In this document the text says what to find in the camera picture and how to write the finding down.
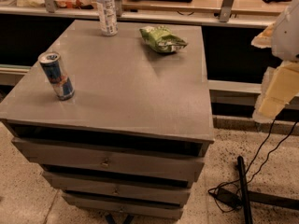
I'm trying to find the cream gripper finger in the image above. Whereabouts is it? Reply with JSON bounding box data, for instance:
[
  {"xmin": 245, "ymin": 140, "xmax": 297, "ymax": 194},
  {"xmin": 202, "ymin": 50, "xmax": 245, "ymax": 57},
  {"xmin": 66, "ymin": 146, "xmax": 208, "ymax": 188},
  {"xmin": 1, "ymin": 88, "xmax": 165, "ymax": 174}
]
[
  {"xmin": 252, "ymin": 61, "xmax": 299, "ymax": 123},
  {"xmin": 251, "ymin": 24, "xmax": 274, "ymax": 49}
]

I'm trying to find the clear plastic water bottle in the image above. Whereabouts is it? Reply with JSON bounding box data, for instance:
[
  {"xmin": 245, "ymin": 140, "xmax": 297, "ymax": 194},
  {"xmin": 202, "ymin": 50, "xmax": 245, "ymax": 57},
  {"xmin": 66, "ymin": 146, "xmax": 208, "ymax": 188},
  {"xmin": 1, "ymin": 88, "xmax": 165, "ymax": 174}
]
[{"xmin": 96, "ymin": 0, "xmax": 118, "ymax": 36}]

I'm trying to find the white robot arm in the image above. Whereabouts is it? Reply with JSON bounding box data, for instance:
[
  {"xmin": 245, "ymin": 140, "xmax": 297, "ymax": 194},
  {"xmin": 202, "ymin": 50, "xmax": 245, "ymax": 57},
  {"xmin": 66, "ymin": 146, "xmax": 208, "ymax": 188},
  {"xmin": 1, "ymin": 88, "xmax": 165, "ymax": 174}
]
[{"xmin": 251, "ymin": 0, "xmax": 299, "ymax": 123}]

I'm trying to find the Red Bull can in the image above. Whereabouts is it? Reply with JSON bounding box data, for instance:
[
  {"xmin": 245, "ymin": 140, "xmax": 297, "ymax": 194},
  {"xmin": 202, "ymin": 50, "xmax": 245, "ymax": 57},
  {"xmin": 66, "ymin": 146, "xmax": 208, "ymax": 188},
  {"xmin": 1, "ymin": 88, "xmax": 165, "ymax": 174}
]
[{"xmin": 38, "ymin": 51, "xmax": 75, "ymax": 101}]

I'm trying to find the wooden shelf bench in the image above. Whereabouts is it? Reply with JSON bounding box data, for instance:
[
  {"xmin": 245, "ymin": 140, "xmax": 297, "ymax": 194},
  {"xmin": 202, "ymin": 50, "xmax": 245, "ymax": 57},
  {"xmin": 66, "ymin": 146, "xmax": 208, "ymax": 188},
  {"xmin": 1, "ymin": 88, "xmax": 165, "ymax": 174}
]
[{"xmin": 1, "ymin": 0, "xmax": 290, "ymax": 23}]

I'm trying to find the green chip bag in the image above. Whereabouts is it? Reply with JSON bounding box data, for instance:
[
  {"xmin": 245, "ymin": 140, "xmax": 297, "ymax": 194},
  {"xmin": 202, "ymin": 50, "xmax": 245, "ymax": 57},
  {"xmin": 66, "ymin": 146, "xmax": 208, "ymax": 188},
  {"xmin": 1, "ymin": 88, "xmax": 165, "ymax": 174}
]
[{"xmin": 139, "ymin": 25, "xmax": 188, "ymax": 53}]

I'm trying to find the black metal stand leg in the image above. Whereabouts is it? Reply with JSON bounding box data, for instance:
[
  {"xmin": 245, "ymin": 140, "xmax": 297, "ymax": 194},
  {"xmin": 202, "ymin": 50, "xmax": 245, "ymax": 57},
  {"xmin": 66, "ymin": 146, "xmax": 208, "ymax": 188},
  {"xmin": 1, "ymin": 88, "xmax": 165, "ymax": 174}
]
[{"xmin": 237, "ymin": 156, "xmax": 299, "ymax": 224}]

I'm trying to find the black power adapter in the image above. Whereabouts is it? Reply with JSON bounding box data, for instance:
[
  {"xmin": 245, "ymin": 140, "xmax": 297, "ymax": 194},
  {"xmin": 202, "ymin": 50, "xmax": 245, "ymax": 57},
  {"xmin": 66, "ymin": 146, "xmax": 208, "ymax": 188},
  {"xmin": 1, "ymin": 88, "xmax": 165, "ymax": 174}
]
[{"xmin": 216, "ymin": 188, "xmax": 242, "ymax": 208}]

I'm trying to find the grey drawer cabinet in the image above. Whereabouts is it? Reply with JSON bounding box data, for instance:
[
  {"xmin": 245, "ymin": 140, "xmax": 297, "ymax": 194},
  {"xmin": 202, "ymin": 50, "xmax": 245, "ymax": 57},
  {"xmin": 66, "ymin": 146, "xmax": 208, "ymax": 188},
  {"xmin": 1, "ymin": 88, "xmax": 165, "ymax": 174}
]
[{"xmin": 1, "ymin": 21, "xmax": 214, "ymax": 219}]

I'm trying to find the black cable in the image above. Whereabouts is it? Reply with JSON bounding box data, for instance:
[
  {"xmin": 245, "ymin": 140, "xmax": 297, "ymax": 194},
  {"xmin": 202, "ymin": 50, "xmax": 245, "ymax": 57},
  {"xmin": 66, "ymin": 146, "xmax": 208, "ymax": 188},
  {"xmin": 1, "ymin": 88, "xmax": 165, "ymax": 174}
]
[{"xmin": 207, "ymin": 117, "xmax": 299, "ymax": 214}]

